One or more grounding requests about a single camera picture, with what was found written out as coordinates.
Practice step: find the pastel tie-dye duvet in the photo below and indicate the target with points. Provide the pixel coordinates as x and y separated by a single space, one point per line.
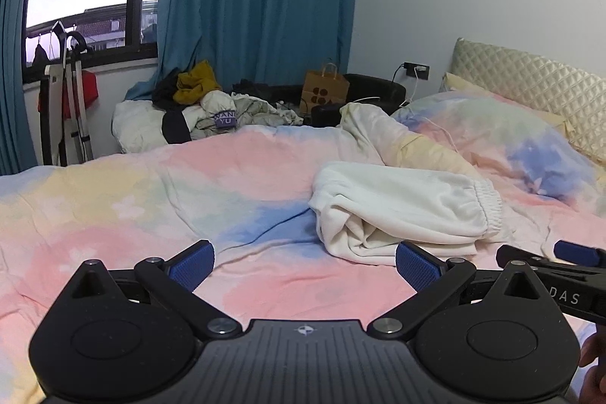
142 205

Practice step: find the white pants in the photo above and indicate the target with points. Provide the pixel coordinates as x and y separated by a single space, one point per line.
402 200

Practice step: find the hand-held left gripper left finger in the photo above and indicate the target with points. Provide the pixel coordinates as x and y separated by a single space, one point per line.
191 264

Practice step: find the person's right hand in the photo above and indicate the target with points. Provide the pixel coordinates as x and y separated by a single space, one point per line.
594 352

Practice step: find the blue curtain beside dresser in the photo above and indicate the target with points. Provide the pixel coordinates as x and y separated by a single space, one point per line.
12 77

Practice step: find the brown paper bag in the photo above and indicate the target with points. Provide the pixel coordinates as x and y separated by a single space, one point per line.
324 94

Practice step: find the pastel tie-dye pillow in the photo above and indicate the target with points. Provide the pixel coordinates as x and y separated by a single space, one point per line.
497 134

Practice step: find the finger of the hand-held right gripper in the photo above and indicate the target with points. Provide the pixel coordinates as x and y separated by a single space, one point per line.
577 251
521 253

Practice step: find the black chair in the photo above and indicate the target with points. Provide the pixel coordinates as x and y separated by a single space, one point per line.
374 89

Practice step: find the red cloth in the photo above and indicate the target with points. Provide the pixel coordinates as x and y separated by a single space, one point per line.
90 91

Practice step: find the yellow garment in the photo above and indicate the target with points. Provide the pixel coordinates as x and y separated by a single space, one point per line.
196 84

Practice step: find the black garment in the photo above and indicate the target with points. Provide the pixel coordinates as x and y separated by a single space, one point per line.
163 94

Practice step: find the cream quilted headboard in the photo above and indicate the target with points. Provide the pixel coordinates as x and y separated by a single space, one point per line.
530 72

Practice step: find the wall socket with charger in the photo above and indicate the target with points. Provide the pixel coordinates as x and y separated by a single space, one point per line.
419 70

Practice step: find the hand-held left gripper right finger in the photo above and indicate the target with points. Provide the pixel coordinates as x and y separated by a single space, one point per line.
416 264

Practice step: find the white jacket with purple label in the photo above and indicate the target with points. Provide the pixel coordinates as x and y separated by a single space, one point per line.
251 113

